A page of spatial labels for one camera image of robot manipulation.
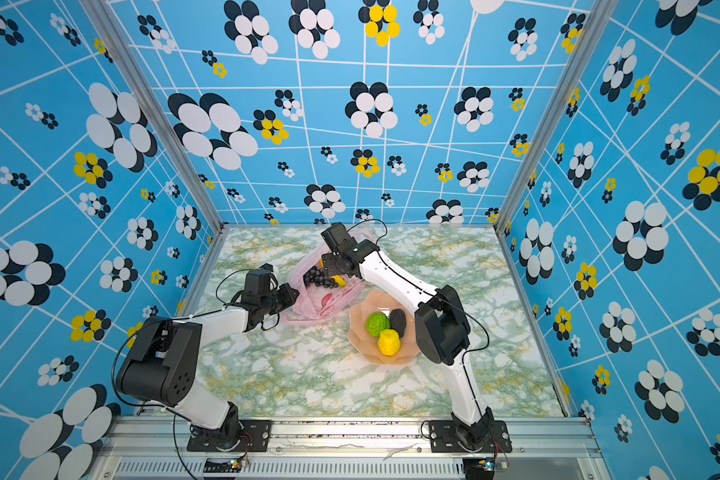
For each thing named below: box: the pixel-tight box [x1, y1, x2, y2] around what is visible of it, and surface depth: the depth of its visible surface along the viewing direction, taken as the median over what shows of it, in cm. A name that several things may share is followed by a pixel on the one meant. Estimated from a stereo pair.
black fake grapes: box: [303, 266, 338, 289], surface depth 103 cm
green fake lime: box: [366, 312, 391, 338], surface depth 88 cm
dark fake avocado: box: [389, 308, 406, 338], surface depth 91 cm
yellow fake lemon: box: [378, 328, 401, 356], surface depth 85 cm
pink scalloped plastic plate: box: [348, 289, 421, 365], surface depth 90 cm
